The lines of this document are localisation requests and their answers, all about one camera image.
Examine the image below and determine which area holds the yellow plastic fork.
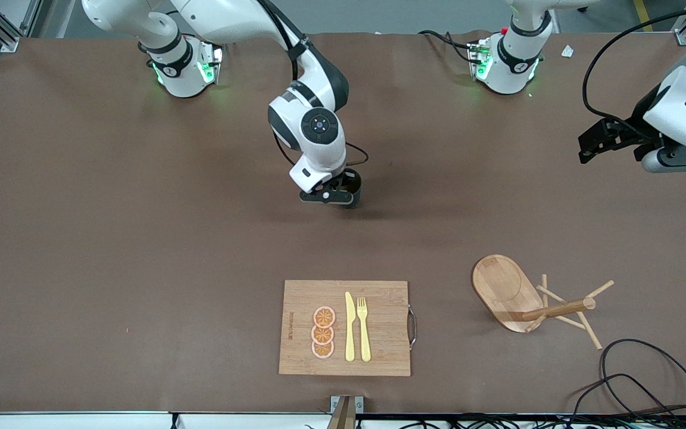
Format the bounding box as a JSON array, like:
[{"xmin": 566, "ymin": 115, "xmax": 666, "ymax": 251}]
[{"xmin": 357, "ymin": 297, "xmax": 372, "ymax": 363}]

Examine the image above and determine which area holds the bamboo cutting board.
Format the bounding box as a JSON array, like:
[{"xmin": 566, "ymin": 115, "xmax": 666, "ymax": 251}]
[{"xmin": 279, "ymin": 280, "xmax": 412, "ymax": 377}]

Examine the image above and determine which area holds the black left base cable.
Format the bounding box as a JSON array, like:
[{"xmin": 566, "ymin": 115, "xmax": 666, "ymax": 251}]
[{"xmin": 418, "ymin": 30, "xmax": 476, "ymax": 64}]

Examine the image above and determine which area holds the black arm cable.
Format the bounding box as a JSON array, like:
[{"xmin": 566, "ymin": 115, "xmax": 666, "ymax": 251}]
[
  {"xmin": 582, "ymin": 6, "xmax": 686, "ymax": 123},
  {"xmin": 257, "ymin": 0, "xmax": 371, "ymax": 169}
]

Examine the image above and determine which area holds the wooden mug rack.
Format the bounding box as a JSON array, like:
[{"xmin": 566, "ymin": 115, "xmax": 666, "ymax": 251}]
[{"xmin": 471, "ymin": 254, "xmax": 615, "ymax": 351}]

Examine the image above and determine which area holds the teal cup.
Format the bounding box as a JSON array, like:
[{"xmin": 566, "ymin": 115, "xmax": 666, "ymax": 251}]
[{"xmin": 342, "ymin": 169, "xmax": 363, "ymax": 209}]

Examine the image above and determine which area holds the thin black cable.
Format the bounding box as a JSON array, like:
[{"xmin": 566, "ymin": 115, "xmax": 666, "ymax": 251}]
[{"xmin": 569, "ymin": 374, "xmax": 677, "ymax": 421}]

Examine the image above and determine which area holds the metal mount bracket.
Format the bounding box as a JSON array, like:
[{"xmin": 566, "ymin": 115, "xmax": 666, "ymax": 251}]
[{"xmin": 328, "ymin": 396, "xmax": 365, "ymax": 429}]

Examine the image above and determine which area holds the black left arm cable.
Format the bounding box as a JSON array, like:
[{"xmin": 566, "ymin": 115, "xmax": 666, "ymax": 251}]
[{"xmin": 582, "ymin": 6, "xmax": 686, "ymax": 123}]

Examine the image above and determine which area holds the black cable bundle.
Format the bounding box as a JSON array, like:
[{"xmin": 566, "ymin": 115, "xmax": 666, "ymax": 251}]
[{"xmin": 373, "ymin": 413, "xmax": 686, "ymax": 429}]

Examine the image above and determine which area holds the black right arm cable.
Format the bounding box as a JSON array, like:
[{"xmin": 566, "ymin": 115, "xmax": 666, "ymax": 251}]
[{"xmin": 257, "ymin": 0, "xmax": 371, "ymax": 169}]

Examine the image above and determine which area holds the yellow plastic knife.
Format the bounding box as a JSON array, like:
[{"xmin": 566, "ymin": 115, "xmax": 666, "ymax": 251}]
[{"xmin": 345, "ymin": 291, "xmax": 356, "ymax": 362}]

